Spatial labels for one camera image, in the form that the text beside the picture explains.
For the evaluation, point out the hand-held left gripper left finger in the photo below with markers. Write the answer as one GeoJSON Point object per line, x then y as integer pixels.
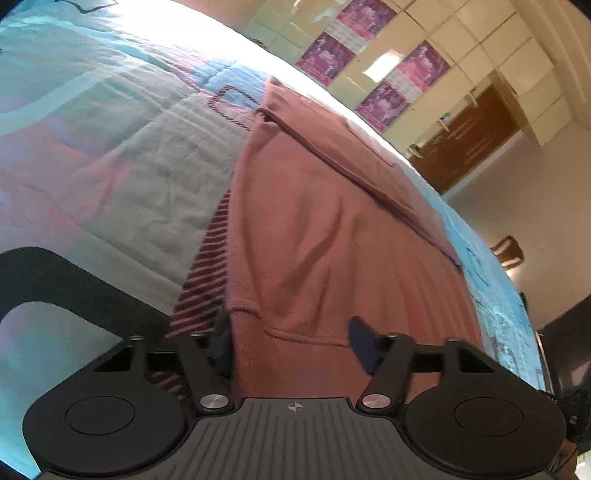
{"type": "Point", "coordinates": [220, 342]}

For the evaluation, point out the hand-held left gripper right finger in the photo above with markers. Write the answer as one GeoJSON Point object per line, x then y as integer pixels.
{"type": "Point", "coordinates": [364, 344]}

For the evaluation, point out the pink sweater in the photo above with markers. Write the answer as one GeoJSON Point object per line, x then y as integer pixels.
{"type": "Point", "coordinates": [323, 230]}

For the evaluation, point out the dark furniture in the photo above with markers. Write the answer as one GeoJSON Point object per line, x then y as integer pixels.
{"type": "Point", "coordinates": [568, 350]}

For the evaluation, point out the wooden chair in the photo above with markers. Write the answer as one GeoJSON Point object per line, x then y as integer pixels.
{"type": "Point", "coordinates": [508, 251]}

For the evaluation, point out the brown wooden door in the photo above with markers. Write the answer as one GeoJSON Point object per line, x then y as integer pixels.
{"type": "Point", "coordinates": [461, 147]}

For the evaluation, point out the blue patterned bedspread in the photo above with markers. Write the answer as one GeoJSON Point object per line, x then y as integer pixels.
{"type": "Point", "coordinates": [115, 138]}

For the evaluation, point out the cream corner shelves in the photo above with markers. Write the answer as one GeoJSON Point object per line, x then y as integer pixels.
{"type": "Point", "coordinates": [445, 121]}

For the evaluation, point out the cream wardrobe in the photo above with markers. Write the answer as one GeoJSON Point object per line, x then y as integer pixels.
{"type": "Point", "coordinates": [485, 27]}

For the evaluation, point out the purple wall poster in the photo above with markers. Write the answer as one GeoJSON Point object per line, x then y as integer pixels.
{"type": "Point", "coordinates": [367, 16]}
{"type": "Point", "coordinates": [325, 57]}
{"type": "Point", "coordinates": [383, 106]}
{"type": "Point", "coordinates": [425, 64]}

